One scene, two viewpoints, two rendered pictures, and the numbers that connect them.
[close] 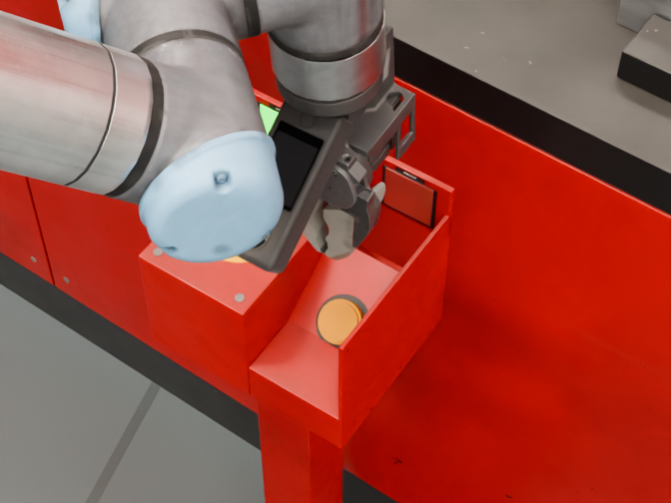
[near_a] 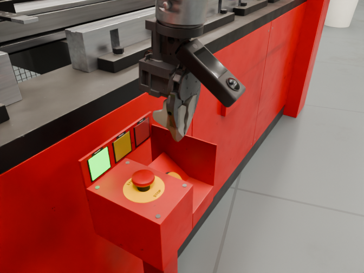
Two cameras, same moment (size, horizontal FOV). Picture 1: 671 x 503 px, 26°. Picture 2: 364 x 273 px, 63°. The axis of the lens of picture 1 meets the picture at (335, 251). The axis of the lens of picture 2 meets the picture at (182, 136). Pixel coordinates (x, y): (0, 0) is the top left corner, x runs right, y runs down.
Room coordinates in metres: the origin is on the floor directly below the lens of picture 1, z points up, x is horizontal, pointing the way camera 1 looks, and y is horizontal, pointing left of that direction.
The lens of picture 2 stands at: (0.70, 0.47, 1.14)
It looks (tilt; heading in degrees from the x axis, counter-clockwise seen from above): 33 degrees down; 267
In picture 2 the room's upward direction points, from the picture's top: straight up
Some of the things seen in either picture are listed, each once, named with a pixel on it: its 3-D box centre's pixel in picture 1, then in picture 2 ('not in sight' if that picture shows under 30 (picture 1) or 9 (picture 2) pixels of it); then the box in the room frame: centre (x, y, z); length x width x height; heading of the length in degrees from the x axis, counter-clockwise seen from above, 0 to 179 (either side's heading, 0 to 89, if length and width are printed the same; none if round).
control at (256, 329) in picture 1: (296, 266); (155, 183); (0.73, 0.03, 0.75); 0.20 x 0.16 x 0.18; 56
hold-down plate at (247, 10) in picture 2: not in sight; (251, 6); (0.29, -1.01, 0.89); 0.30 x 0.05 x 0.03; 54
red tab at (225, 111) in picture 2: not in sight; (231, 101); (0.43, -0.64, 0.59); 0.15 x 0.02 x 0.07; 54
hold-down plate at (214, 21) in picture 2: not in sight; (211, 23); (0.52, -0.69, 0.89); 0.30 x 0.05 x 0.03; 54
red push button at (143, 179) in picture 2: not in sight; (143, 182); (0.74, 0.08, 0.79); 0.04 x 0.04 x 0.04
